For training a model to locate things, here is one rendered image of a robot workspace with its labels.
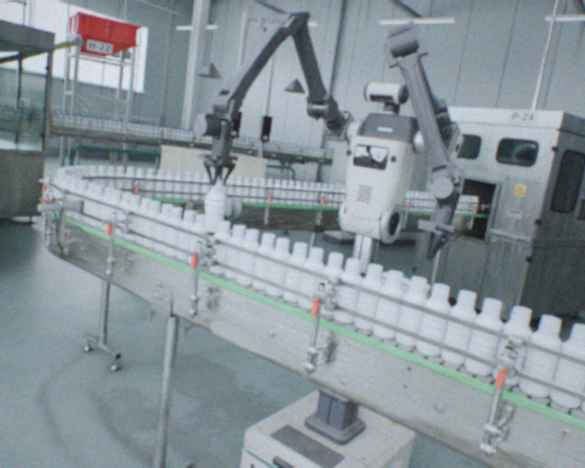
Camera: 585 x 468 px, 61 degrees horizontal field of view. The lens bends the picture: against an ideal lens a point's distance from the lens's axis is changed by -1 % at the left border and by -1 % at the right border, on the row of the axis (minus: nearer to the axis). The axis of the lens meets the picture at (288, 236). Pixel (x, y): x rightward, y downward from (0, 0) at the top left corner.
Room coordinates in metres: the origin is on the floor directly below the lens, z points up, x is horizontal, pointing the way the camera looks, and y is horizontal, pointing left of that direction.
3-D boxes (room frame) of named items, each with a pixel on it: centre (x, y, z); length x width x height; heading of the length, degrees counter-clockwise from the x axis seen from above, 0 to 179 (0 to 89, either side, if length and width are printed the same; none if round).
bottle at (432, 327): (1.13, -0.37, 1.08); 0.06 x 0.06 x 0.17
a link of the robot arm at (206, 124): (1.55, 0.27, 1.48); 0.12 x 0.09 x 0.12; 144
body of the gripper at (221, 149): (1.59, 0.25, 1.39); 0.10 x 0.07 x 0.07; 144
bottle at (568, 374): (0.95, -0.61, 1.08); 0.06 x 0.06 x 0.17
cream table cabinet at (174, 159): (5.92, 1.00, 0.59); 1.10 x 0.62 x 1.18; 126
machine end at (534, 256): (5.25, -2.37, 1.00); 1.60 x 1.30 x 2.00; 126
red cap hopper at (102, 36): (7.78, 3.19, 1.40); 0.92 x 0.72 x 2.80; 126
